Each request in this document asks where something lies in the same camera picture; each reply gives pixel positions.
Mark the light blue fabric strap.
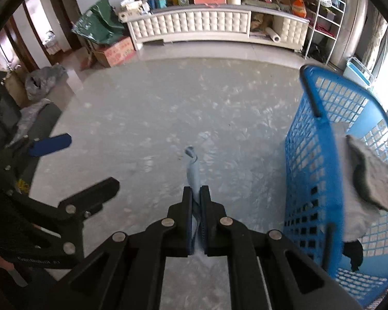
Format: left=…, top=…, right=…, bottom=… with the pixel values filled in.
left=183, top=145, right=203, bottom=255

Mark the grey fluffy cloth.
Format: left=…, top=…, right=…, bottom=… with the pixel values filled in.
left=346, top=135, right=388, bottom=212

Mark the dark grey chair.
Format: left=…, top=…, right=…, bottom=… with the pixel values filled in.
left=9, top=98, right=63, bottom=156

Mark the grey plastic bag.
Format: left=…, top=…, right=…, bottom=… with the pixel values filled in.
left=24, top=64, right=67, bottom=102

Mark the blue plastic laundry basket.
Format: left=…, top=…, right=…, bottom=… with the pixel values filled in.
left=284, top=65, right=388, bottom=308

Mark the black cloth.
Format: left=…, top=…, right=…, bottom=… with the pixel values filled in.
left=342, top=240, right=364, bottom=272

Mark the white folded towel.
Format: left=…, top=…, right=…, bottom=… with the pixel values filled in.
left=335, top=134, right=380, bottom=242

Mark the red cardboard box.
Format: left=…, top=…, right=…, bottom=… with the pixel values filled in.
left=93, top=37, right=135, bottom=68

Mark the green plastic bag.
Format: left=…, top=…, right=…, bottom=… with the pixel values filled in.
left=72, top=0, right=125, bottom=45

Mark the white blue plastic crate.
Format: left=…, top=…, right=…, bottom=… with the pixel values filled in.
left=343, top=57, right=375, bottom=90

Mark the white paper roll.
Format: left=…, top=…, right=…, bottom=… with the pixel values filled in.
left=265, top=27, right=281, bottom=43

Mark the white tufted tv cabinet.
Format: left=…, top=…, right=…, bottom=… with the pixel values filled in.
left=125, top=5, right=309, bottom=52

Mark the orange bag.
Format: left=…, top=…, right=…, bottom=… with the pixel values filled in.
left=292, top=0, right=307, bottom=18

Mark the white metal shelf rack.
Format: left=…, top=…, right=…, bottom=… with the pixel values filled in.
left=303, top=0, right=346, bottom=65

